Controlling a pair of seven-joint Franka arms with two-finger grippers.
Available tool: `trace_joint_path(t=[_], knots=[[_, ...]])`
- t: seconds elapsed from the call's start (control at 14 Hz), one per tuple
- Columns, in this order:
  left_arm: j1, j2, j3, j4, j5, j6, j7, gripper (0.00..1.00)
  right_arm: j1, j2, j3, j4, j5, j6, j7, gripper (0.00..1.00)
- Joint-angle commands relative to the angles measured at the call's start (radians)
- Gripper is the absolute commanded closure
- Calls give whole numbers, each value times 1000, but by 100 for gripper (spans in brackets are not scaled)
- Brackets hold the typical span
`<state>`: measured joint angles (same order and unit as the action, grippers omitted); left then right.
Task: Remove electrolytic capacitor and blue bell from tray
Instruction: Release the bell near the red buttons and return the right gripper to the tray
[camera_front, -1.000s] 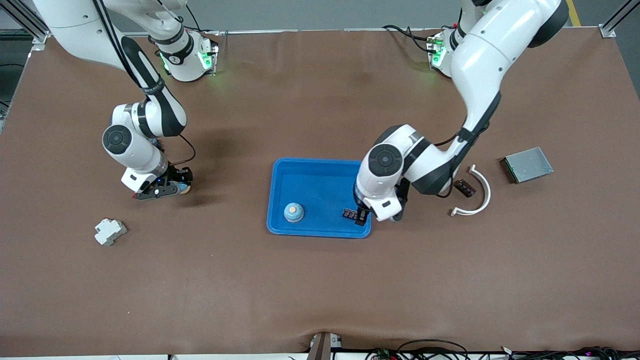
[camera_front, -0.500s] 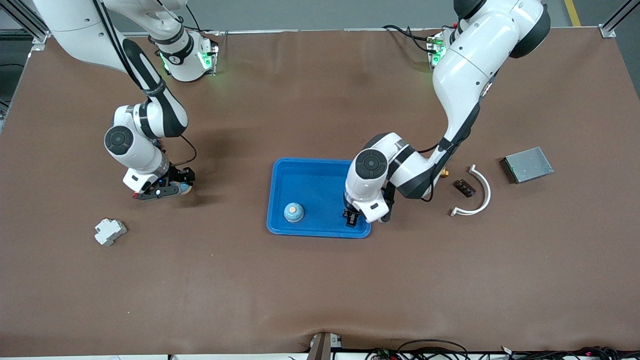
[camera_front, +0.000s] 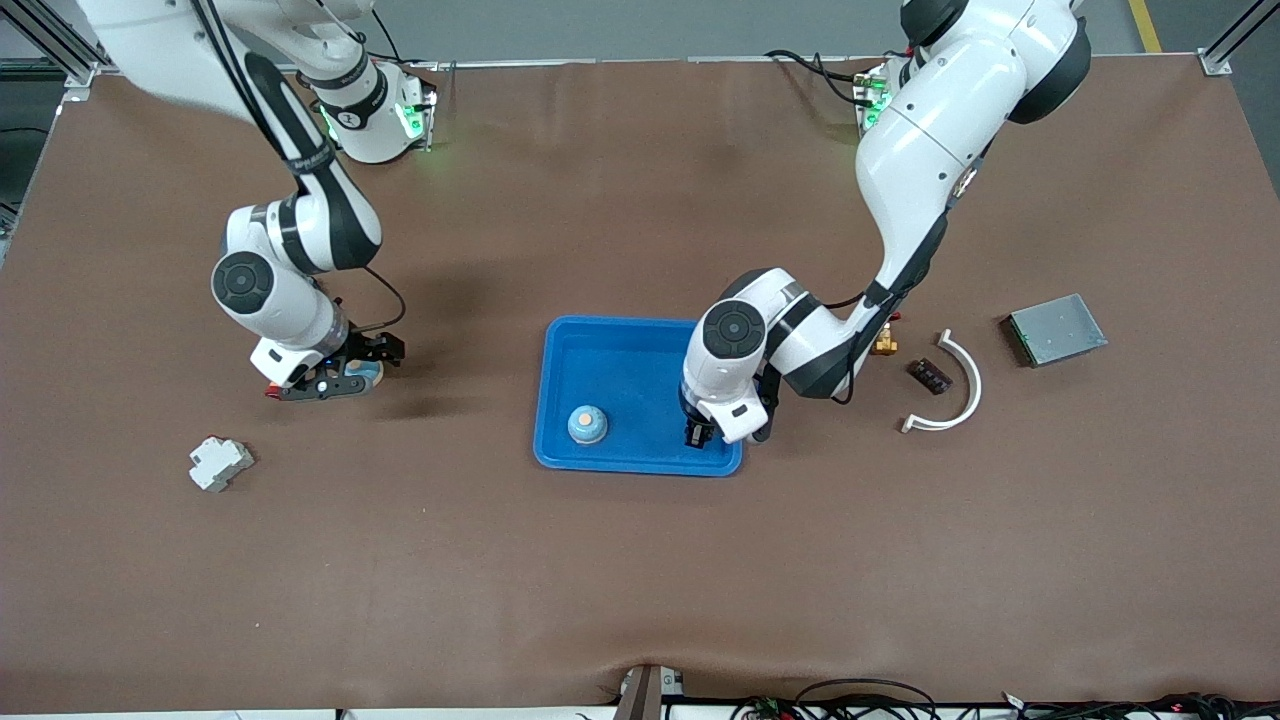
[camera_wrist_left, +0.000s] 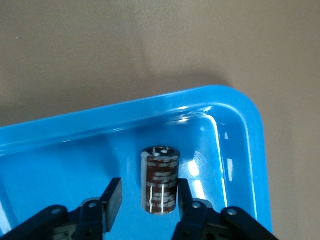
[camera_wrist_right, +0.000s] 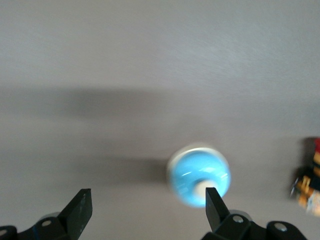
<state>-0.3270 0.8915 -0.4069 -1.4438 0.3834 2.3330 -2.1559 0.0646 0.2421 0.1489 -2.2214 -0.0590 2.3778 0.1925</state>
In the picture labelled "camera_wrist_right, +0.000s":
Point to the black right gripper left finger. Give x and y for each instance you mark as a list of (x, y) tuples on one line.
[(78, 212)]

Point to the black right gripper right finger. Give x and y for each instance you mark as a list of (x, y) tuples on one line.
[(215, 210)]

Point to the light blue service bell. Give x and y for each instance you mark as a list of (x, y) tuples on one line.
[(200, 170)]

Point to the red emergency button, orange-black body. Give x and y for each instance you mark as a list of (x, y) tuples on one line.
[(310, 195)]

